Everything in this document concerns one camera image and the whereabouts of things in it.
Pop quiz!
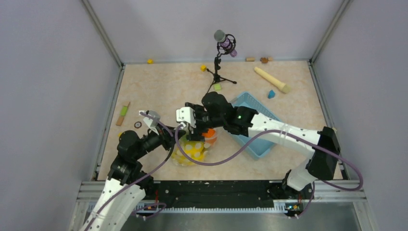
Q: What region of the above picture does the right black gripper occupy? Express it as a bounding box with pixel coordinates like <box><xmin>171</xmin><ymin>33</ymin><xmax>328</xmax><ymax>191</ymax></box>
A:
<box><xmin>187</xmin><ymin>105</ymin><xmax>225</xmax><ymax>141</ymax></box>

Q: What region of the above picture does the green wooden toy knife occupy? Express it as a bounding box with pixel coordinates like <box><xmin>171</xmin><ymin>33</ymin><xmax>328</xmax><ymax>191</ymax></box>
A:
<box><xmin>115</xmin><ymin>101</ymin><xmax>131</xmax><ymax>127</ymax></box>

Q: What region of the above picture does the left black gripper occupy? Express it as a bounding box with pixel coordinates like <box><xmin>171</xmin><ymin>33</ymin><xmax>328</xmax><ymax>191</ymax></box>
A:
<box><xmin>134</xmin><ymin>121</ymin><xmax>186</xmax><ymax>159</ymax></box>

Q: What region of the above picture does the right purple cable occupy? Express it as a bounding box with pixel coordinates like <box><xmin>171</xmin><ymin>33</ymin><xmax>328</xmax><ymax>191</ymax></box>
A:
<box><xmin>174</xmin><ymin>124</ymin><xmax>364</xmax><ymax>219</ymax></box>

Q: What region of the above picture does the light green cube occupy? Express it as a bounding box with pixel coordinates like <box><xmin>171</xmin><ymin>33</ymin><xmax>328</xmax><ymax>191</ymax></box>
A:
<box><xmin>213</xmin><ymin>83</ymin><xmax>222</xmax><ymax>91</ymax></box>

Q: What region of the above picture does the microphone on tripod stand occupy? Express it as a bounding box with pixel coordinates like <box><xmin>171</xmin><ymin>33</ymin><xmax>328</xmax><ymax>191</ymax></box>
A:
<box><xmin>204</xmin><ymin>30</ymin><xmax>238</xmax><ymax>98</ymax></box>

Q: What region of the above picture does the purple cable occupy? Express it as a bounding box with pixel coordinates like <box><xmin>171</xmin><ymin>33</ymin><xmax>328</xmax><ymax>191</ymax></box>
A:
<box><xmin>174</xmin><ymin>124</ymin><xmax>364</xmax><ymax>219</ymax></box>
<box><xmin>83</xmin><ymin>111</ymin><xmax>178</xmax><ymax>231</ymax></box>

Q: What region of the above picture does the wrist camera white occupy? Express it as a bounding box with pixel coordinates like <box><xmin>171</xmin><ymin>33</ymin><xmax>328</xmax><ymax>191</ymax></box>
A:
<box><xmin>176</xmin><ymin>107</ymin><xmax>196</xmax><ymax>131</ymax></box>
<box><xmin>139</xmin><ymin>110</ymin><xmax>161</xmax><ymax>134</ymax></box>

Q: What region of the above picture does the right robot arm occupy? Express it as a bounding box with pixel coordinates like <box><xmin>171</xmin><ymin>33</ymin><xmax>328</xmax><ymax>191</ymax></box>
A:
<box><xmin>176</xmin><ymin>92</ymin><xmax>340</xmax><ymax>198</ymax></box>

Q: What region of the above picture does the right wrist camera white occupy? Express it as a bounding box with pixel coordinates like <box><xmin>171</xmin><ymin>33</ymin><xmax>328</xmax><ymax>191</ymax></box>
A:
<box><xmin>176</xmin><ymin>107</ymin><xmax>196</xmax><ymax>131</ymax></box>

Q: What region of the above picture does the blue plastic basket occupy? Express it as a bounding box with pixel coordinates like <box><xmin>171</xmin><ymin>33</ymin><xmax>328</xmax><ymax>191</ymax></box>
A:
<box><xmin>229</xmin><ymin>91</ymin><xmax>283</xmax><ymax>160</ymax></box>

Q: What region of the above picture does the yellow mango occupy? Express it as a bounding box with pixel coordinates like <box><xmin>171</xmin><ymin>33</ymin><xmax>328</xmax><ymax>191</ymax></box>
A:
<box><xmin>171</xmin><ymin>141</ymin><xmax>209</xmax><ymax>167</ymax></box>

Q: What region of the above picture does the orange fruit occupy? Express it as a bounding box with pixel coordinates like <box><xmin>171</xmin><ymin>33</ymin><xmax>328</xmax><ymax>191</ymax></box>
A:
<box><xmin>202</xmin><ymin>128</ymin><xmax>217</xmax><ymax>141</ymax></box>

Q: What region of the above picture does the blue toy block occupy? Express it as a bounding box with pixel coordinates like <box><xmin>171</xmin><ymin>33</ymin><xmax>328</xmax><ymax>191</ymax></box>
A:
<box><xmin>268</xmin><ymin>90</ymin><xmax>276</xmax><ymax>99</ymax></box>

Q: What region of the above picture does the wooden rolling pin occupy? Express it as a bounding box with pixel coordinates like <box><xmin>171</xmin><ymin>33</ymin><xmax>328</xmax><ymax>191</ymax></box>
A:
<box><xmin>254</xmin><ymin>67</ymin><xmax>291</xmax><ymax>93</ymax></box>

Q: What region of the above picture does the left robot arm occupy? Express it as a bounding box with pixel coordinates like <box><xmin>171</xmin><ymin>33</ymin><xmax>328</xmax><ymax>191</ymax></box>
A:
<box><xmin>80</xmin><ymin>125</ymin><xmax>186</xmax><ymax>231</ymax></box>

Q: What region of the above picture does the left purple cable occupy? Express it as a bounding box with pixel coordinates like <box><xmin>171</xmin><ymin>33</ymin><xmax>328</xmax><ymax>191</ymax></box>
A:
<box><xmin>83</xmin><ymin>111</ymin><xmax>178</xmax><ymax>231</ymax></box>

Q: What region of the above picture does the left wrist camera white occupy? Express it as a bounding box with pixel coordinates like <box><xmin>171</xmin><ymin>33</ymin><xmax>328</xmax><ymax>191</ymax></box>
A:
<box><xmin>139</xmin><ymin>110</ymin><xmax>161</xmax><ymax>134</ymax></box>

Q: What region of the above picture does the clear dotted zip bag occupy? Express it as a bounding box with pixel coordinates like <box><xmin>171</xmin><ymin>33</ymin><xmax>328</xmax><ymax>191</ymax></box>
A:
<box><xmin>171</xmin><ymin>129</ymin><xmax>218</xmax><ymax>167</ymax></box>

